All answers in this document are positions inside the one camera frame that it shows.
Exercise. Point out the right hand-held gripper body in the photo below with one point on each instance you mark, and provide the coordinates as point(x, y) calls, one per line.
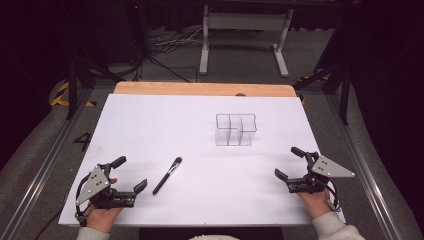
point(328, 168)

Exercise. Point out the black tripod stand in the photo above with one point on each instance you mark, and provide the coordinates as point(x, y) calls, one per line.
point(75, 76)
point(336, 80)

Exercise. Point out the wooden table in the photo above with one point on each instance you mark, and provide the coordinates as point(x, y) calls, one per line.
point(200, 89)

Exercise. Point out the person's right hand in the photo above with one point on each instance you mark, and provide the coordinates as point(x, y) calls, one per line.
point(315, 203)

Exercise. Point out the aluminium floor rail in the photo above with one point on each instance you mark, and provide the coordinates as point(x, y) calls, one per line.
point(363, 166)
point(43, 163)

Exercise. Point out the person's left hand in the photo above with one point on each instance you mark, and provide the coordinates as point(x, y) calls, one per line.
point(101, 218)

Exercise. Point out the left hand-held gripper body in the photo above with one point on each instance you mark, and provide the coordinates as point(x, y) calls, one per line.
point(95, 185)

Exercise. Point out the clear acrylic compartment organizer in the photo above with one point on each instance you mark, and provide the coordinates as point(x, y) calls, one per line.
point(235, 130)

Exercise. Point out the black makeup brush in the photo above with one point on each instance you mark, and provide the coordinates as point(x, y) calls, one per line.
point(166, 176)

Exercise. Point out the yellow black floor tape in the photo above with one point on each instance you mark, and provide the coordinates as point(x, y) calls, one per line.
point(60, 96)

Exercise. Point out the white table cover sheet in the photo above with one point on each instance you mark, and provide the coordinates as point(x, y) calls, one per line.
point(200, 166)

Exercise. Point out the black computer tower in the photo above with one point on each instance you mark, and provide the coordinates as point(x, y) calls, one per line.
point(138, 30)

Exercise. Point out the white metal stand frame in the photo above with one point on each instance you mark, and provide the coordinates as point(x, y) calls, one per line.
point(245, 21)

